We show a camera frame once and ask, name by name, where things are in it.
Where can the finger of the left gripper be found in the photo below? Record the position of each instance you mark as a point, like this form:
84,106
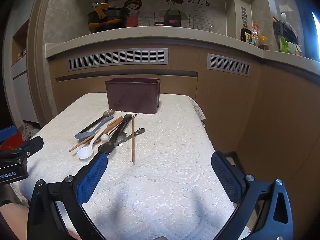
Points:
7,133
30,147

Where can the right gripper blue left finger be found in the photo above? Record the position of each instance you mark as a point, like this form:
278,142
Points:
44,218

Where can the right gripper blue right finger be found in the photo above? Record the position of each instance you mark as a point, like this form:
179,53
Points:
274,220

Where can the blue plastic spoon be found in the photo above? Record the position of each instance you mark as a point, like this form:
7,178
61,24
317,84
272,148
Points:
84,135

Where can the white plastic spoon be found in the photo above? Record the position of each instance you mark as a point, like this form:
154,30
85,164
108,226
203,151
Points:
86,152

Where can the wooden chopstick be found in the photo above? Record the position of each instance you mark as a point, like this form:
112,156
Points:
84,141
133,139

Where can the metal spoon dark handle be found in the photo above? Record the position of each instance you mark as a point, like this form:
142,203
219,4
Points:
106,113

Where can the black handled peeler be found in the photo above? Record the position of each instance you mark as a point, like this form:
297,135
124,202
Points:
127,118

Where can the wooden spoon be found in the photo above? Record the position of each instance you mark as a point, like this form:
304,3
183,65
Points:
109,128

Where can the stainless steel spoon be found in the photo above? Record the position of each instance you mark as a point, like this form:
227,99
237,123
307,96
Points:
109,146

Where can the white lace tablecloth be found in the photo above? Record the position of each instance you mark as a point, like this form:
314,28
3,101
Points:
162,184

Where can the maroon plastic utensil caddy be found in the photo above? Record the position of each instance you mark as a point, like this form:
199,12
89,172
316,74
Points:
137,95

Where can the black yellow cooking pot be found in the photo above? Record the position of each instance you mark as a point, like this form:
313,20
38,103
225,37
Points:
104,18

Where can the long grey vent grille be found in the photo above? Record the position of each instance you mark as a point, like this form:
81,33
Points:
119,57

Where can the short grey vent grille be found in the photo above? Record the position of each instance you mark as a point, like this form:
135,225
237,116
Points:
227,64

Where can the green packaged goods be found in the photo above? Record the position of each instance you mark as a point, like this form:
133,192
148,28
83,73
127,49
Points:
289,47

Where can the yellow lid jar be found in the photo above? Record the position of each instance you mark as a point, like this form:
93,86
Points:
263,42

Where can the orange cap drink bottle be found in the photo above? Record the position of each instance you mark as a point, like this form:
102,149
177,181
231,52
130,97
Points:
255,33

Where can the dark soy sauce bottle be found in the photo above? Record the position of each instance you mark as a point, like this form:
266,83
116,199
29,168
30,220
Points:
245,35

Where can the dark utensil rack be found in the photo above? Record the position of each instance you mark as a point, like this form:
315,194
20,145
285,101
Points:
282,28

